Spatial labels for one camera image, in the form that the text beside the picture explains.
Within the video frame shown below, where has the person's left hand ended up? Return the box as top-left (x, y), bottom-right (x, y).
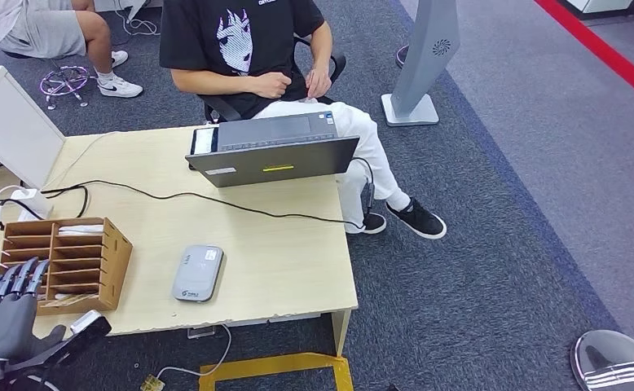
top-left (305, 64), bottom-right (332, 99)

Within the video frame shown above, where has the grey card reader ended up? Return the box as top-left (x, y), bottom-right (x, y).
top-left (171, 244), bottom-right (225, 304)

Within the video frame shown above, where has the white power adapter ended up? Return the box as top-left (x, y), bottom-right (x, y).
top-left (9, 187), bottom-right (54, 222)

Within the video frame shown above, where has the chrome base stool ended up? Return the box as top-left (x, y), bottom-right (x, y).
top-left (1, 49), bottom-right (91, 112)

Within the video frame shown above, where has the white box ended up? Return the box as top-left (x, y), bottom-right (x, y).
top-left (0, 65), bottom-right (66, 190)

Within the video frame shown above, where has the wooden card holder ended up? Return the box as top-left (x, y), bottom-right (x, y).
top-left (0, 217), bottom-right (134, 317)

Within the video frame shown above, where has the white card reader cable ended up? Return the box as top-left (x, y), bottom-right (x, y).
top-left (155, 323), bottom-right (233, 385)

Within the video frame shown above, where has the white card stack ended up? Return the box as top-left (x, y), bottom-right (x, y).
top-left (57, 224), bottom-right (105, 237)

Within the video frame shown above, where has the person's right hand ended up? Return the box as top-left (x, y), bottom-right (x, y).
top-left (246, 71), bottom-right (292, 100)

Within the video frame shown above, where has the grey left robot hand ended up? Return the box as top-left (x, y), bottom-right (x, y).
top-left (0, 257), bottom-right (68, 363)

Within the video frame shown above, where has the grey kiosk stand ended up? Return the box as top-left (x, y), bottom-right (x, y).
top-left (380, 0), bottom-right (461, 128)

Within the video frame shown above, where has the dark grey laptop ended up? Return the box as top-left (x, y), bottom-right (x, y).
top-left (184, 110), bottom-right (361, 189)

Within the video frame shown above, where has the black office chair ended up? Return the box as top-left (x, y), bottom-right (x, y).
top-left (198, 33), bottom-right (348, 124)

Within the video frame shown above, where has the black cable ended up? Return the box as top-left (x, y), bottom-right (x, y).
top-left (0, 156), bottom-right (376, 232)

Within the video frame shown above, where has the white floor cable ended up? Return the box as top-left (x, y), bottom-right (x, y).
top-left (112, 0), bottom-right (162, 37)

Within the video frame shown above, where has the person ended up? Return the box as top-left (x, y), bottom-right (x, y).
top-left (159, 0), bottom-right (447, 240)
top-left (0, 0), bottom-right (144, 99)

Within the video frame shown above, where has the black smartphone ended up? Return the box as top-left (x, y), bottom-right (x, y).
top-left (188, 125), bottom-right (221, 171)

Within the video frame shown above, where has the white cabinet base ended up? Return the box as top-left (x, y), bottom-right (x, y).
top-left (557, 0), bottom-right (634, 21)

